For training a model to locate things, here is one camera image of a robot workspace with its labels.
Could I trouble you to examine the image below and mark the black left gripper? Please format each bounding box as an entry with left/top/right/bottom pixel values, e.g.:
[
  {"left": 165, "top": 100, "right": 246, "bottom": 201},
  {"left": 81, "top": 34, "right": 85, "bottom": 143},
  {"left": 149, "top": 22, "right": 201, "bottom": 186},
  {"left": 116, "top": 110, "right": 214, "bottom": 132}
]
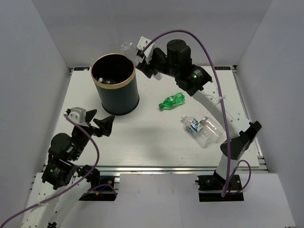
[{"left": 71, "top": 109, "right": 115, "bottom": 160}]

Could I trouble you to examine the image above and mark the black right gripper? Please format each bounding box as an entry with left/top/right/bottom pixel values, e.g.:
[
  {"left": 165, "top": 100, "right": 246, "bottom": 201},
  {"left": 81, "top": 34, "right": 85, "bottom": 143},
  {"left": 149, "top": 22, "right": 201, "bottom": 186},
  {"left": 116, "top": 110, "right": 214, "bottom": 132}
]
[{"left": 136, "top": 49, "right": 179, "bottom": 79}]

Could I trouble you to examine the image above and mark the clear unlabeled plastic bottle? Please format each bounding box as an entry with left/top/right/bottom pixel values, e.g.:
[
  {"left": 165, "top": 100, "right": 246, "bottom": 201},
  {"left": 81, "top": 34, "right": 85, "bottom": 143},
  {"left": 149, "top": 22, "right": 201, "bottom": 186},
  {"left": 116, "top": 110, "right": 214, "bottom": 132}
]
[{"left": 120, "top": 41, "right": 163, "bottom": 80}]

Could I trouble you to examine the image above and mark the green Sprite bottle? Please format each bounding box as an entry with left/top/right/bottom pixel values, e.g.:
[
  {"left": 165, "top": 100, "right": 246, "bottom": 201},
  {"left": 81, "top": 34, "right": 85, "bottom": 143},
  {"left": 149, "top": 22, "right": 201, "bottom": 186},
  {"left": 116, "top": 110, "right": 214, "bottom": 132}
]
[{"left": 159, "top": 92, "right": 185, "bottom": 110}]

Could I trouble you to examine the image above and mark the crushed Aquarius bottle blue label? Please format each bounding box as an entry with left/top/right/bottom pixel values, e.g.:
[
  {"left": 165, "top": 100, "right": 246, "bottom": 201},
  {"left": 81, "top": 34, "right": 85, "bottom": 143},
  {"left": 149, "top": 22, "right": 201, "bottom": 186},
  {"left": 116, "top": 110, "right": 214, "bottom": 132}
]
[{"left": 97, "top": 77, "right": 117, "bottom": 85}]

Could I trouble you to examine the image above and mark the clear bottle green-blue label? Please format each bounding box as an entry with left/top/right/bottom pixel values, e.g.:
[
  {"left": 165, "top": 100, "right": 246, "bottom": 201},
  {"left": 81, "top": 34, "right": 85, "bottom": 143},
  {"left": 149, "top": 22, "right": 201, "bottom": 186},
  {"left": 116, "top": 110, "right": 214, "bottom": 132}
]
[{"left": 181, "top": 115, "right": 211, "bottom": 148}]

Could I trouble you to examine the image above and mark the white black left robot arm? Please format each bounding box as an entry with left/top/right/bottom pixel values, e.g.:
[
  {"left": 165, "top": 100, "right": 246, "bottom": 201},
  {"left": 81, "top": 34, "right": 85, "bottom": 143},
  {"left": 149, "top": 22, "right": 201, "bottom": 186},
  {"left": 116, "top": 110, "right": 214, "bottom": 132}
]
[{"left": 22, "top": 107, "right": 115, "bottom": 228}]

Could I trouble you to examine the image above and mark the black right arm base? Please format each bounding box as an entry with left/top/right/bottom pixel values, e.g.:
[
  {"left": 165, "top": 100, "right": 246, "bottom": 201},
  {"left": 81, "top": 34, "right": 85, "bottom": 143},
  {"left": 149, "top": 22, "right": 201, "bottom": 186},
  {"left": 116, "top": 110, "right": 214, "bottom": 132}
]
[{"left": 195, "top": 175, "right": 244, "bottom": 202}]

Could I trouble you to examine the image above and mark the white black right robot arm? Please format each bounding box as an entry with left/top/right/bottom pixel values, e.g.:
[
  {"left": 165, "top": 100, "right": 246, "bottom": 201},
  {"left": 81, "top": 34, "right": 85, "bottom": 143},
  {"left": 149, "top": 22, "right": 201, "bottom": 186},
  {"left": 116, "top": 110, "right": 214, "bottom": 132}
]
[{"left": 136, "top": 37, "right": 262, "bottom": 190}]

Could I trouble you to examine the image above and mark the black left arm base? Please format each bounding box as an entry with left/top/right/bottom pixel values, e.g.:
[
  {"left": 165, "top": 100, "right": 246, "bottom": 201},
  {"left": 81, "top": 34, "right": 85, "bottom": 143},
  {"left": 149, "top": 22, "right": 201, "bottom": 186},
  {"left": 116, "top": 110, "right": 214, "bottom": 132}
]
[{"left": 79, "top": 176, "right": 120, "bottom": 201}]

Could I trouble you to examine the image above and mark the dark bin with gold rim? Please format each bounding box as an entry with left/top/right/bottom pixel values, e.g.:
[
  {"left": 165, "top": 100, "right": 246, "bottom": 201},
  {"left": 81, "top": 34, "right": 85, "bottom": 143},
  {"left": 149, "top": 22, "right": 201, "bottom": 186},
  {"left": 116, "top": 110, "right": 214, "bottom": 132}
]
[{"left": 91, "top": 53, "right": 140, "bottom": 115}]

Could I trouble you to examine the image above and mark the blue logo sticker left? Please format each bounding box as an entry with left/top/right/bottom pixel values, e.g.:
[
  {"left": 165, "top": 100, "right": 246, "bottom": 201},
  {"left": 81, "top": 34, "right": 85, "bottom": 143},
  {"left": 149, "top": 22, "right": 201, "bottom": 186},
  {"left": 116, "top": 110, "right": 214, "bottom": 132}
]
[{"left": 73, "top": 67, "right": 90, "bottom": 71}]

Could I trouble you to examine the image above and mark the blue logo sticker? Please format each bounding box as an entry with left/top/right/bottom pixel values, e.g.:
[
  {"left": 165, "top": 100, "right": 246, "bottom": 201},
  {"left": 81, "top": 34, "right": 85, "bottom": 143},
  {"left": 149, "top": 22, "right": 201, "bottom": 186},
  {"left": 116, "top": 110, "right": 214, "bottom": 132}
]
[
  {"left": 73, "top": 67, "right": 90, "bottom": 71},
  {"left": 215, "top": 66, "right": 231, "bottom": 70}
]

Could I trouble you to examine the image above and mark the blue logo sticker right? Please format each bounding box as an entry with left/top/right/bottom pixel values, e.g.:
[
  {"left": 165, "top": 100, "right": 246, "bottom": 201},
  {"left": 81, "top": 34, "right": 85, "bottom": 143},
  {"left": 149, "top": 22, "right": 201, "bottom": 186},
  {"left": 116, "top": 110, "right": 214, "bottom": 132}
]
[{"left": 215, "top": 66, "right": 231, "bottom": 70}]

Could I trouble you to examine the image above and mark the wide clear plastic bottle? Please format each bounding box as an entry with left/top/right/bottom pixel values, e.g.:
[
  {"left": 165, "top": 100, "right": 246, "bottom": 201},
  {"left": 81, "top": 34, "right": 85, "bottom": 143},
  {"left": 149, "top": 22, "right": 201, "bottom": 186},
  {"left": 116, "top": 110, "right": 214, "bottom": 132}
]
[{"left": 200, "top": 116, "right": 224, "bottom": 143}]

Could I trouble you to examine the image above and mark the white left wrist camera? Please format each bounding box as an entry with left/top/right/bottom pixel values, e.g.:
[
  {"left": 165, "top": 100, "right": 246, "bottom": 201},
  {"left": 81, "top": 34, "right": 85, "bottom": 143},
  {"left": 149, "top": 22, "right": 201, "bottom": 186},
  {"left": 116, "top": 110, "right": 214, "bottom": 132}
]
[{"left": 64, "top": 107, "right": 89, "bottom": 127}]

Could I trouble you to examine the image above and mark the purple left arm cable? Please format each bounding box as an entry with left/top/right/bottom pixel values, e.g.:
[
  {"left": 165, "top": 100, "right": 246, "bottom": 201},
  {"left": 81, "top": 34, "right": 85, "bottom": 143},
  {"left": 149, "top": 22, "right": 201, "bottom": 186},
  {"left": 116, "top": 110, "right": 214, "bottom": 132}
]
[{"left": 0, "top": 114, "right": 118, "bottom": 228}]

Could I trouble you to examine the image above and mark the aluminium front table rail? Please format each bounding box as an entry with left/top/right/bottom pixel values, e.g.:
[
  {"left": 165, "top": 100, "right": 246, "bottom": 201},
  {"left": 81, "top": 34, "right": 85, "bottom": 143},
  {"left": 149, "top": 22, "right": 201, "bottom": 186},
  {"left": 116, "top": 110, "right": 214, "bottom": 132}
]
[{"left": 96, "top": 164, "right": 269, "bottom": 173}]

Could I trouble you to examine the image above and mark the aluminium table rail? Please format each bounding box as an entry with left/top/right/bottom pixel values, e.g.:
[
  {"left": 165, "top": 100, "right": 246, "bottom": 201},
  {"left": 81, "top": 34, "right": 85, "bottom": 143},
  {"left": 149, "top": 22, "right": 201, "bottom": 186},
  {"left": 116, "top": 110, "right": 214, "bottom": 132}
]
[
  {"left": 96, "top": 164, "right": 269, "bottom": 173},
  {"left": 231, "top": 65, "right": 269, "bottom": 172}
]

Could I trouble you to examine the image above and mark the aluminium right table rail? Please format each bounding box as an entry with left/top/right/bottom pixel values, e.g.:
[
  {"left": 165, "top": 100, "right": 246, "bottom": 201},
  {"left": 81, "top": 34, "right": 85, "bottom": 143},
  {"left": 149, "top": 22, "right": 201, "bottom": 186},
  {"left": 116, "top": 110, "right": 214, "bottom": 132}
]
[{"left": 231, "top": 65, "right": 269, "bottom": 172}]

